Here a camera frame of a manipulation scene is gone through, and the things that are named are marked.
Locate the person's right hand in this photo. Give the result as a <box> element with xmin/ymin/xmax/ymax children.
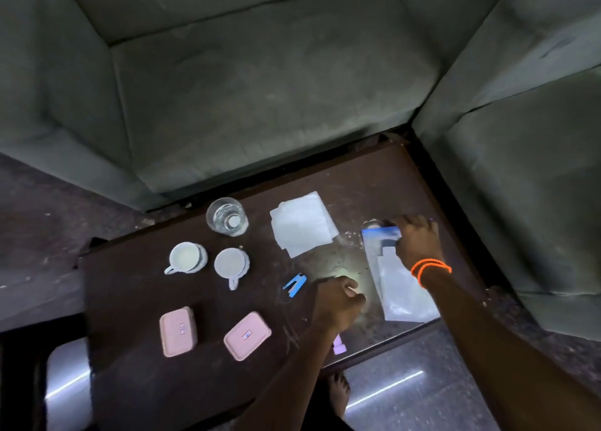
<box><xmin>388</xmin><ymin>214</ymin><xmax>444</xmax><ymax>276</ymax></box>

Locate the person's left hand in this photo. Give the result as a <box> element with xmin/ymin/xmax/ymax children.
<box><xmin>311</xmin><ymin>275</ymin><xmax>367</xmax><ymax>338</ymax></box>

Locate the blue clip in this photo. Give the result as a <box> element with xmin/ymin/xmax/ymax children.
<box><xmin>282</xmin><ymin>273</ymin><xmax>307</xmax><ymax>299</ymax></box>

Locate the clear zip bag blue seal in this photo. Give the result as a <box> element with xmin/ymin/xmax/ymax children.
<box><xmin>360</xmin><ymin>217</ymin><xmax>442</xmax><ymax>324</ymax></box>

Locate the white paper napkin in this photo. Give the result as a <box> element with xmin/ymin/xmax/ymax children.
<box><xmin>270</xmin><ymin>190</ymin><xmax>340</xmax><ymax>259</ymax></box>

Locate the pink rectangular box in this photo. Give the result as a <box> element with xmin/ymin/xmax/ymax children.
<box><xmin>158</xmin><ymin>306</ymin><xmax>198</xmax><ymax>359</ymax></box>
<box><xmin>223</xmin><ymin>311</ymin><xmax>273</xmax><ymax>363</ymax></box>

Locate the white ceramic cup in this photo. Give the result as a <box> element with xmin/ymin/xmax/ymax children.
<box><xmin>163</xmin><ymin>241</ymin><xmax>209</xmax><ymax>276</ymax></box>
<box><xmin>213</xmin><ymin>247</ymin><xmax>251</xmax><ymax>291</ymax></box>

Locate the clear drinking glass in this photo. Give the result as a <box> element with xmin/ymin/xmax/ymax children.
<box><xmin>205</xmin><ymin>197</ymin><xmax>250</xmax><ymax>237</ymax></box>

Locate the person's right forearm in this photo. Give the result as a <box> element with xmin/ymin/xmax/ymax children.
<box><xmin>418</xmin><ymin>271</ymin><xmax>601</xmax><ymax>431</ymax></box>

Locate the person's left forearm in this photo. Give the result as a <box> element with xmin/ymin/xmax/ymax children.
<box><xmin>234</xmin><ymin>327</ymin><xmax>339</xmax><ymax>431</ymax></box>

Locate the person's right foot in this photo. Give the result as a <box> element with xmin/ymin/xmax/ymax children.
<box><xmin>327</xmin><ymin>371</ymin><xmax>352</xmax><ymax>420</ymax></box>

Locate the dark wooden coffee table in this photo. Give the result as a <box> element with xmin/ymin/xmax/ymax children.
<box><xmin>77</xmin><ymin>134</ymin><xmax>489</xmax><ymax>431</ymax></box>

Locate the green fabric sofa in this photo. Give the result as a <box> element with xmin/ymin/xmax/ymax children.
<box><xmin>412</xmin><ymin>0</ymin><xmax>601</xmax><ymax>342</ymax></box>

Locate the green fabric armchair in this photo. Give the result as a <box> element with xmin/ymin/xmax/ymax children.
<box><xmin>0</xmin><ymin>0</ymin><xmax>513</xmax><ymax>210</ymax></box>

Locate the orange wrist bracelet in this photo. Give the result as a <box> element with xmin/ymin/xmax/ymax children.
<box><xmin>410</xmin><ymin>258</ymin><xmax>453</xmax><ymax>289</ymax></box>

